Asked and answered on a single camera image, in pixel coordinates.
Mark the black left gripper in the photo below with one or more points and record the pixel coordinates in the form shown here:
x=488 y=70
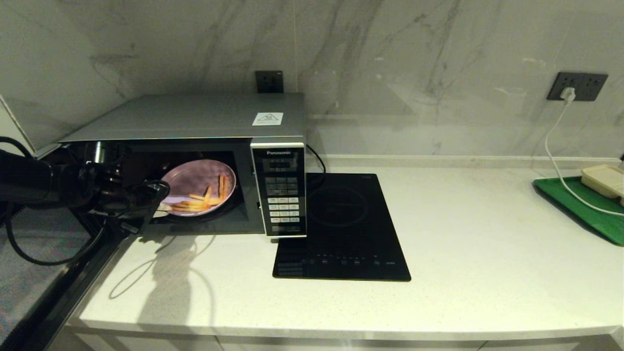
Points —
x=136 y=204

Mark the purple plastic plate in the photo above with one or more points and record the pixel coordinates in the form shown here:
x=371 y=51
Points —
x=195 y=178

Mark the silver Panasonic microwave oven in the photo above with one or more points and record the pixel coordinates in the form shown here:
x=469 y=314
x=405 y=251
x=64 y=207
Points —
x=195 y=117

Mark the black induction cooktop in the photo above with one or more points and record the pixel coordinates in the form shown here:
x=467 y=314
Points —
x=341 y=204

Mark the grey cabinet front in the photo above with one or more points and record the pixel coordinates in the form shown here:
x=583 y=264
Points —
x=341 y=344

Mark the white power plug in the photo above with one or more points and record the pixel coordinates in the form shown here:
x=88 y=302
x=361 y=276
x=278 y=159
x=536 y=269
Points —
x=567 y=94

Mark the green plastic tray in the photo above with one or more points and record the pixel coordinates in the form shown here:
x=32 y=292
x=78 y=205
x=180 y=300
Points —
x=585 y=214

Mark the beige lidded container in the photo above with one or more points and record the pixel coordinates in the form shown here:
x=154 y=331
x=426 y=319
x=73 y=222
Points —
x=604 y=180

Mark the small black wall socket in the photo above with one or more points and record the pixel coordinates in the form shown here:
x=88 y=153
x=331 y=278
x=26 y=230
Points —
x=269 y=82

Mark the wide black wall socket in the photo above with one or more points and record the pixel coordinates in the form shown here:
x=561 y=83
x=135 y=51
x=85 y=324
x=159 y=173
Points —
x=587 y=86

